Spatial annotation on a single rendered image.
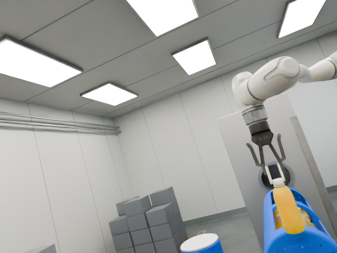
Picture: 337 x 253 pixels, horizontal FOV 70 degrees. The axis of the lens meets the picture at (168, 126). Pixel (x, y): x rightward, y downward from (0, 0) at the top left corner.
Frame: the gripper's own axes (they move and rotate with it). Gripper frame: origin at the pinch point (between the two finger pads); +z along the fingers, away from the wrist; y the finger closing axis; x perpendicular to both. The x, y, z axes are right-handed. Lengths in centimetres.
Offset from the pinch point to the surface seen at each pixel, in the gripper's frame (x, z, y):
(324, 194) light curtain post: -150, 38, -24
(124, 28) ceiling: -137, -202, 121
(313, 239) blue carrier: -6.0, 26.4, -4.6
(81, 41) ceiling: -116, -200, 172
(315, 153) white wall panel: -533, 19, -63
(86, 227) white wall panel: -260, 37, 369
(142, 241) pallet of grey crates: -290, 85, 270
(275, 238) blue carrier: -5.4, 24.1, 8.1
